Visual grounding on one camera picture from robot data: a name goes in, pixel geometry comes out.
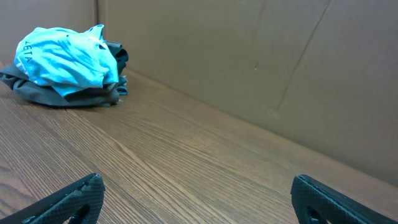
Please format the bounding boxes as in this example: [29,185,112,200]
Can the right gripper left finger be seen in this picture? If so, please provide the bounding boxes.
[1,173,105,224]

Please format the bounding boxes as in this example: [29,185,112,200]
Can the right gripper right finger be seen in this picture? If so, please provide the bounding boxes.
[290,174,397,224]

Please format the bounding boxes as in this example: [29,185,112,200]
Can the light blue printed t-shirt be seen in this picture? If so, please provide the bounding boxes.
[14,24,119,97]

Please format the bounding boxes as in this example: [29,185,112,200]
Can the folded grey garment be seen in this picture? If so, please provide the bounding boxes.
[0,62,122,109]

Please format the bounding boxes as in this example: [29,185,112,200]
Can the folded black Nike garment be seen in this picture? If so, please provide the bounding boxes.
[105,40,129,96]

